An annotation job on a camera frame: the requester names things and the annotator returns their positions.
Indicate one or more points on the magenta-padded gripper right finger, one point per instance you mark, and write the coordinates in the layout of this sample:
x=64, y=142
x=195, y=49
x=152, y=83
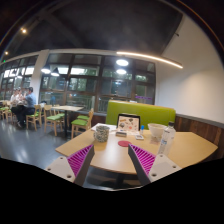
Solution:
x=145, y=160

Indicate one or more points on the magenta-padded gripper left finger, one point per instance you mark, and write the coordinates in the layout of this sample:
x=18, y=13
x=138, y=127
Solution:
x=79, y=160

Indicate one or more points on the clear plastic water bottle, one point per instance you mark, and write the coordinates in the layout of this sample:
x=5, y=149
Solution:
x=166, y=140

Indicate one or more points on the small white flat device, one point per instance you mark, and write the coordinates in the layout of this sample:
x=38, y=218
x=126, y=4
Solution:
x=139, y=137

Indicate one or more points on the flat round red coaster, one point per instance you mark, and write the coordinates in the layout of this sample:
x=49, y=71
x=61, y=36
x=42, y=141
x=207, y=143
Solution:
x=124, y=143

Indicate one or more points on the small blue-capped bottle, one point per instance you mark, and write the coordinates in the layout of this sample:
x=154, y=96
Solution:
x=142, y=130

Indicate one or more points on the white ceramic bowl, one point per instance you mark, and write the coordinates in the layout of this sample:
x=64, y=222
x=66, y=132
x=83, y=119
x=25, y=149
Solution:
x=156, y=129

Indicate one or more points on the speckled ceramic mug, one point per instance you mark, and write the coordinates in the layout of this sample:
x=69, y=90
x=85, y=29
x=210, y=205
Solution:
x=101, y=134

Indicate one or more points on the small dark box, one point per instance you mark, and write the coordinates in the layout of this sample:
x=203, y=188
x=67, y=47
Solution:
x=121, y=133

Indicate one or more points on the printed paper sheets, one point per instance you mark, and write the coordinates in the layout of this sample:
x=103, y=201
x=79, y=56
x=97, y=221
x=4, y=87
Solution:
x=103, y=127

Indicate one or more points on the green upholstered bench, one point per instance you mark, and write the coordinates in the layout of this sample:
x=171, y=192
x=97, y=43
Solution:
x=146, y=111

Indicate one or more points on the group of green-seated wooden chairs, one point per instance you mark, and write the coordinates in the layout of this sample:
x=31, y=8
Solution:
x=53, y=118

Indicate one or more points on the light wooden dining table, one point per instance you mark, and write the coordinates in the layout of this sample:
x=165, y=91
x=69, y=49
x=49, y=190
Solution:
x=66, y=108

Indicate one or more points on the person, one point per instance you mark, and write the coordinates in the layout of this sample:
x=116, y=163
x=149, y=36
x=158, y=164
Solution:
x=30, y=100
x=15, y=97

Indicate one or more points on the dark pendant lamp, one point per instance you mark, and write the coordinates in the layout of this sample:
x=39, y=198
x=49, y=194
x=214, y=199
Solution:
x=45, y=70
x=55, y=72

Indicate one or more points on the round ceiling lamp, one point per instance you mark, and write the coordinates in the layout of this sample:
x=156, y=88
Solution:
x=122, y=62
x=121, y=71

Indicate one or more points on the long linear ceiling light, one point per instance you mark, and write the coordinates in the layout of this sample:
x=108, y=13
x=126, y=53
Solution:
x=150, y=57

